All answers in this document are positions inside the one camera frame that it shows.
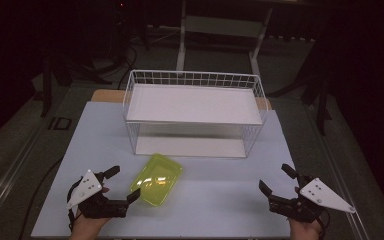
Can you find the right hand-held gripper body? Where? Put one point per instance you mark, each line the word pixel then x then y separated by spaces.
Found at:
pixel 310 200

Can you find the white metal stand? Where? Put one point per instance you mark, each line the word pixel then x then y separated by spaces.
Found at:
pixel 220 36

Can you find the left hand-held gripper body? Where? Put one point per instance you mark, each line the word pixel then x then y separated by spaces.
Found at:
pixel 95 200

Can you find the black floor bracket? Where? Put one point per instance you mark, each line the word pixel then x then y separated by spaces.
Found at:
pixel 60 123

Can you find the metal floor rail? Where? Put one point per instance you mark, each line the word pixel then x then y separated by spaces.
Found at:
pixel 8 176

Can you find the black stand leg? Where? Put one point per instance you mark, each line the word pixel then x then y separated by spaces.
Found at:
pixel 322 106

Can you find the person's right hand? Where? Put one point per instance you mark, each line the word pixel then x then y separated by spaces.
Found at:
pixel 305 230

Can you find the person's left hand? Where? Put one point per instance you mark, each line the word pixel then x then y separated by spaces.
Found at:
pixel 88 227

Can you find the yellow-green plastic tray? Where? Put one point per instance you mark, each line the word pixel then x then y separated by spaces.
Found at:
pixel 156 180

